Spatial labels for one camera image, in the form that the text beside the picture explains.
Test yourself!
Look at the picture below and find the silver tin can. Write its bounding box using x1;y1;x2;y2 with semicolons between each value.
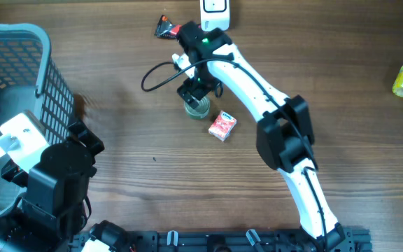
184;97;211;120

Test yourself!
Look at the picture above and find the red snack packet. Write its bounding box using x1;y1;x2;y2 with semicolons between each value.
208;111;237;141

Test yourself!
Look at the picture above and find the black hex wrench packet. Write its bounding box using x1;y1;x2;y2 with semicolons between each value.
155;15;181;39

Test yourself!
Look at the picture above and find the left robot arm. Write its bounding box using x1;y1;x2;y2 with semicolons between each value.
0;120;104;251

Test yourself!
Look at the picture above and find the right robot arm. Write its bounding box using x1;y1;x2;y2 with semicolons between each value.
174;22;345;251

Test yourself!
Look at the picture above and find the white barcode scanner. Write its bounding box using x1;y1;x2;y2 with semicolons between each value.
199;0;230;32

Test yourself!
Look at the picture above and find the grey plastic basket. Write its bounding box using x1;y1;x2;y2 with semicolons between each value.
0;23;74;215

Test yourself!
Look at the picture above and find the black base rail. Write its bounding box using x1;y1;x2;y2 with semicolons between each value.
71;229;373;252

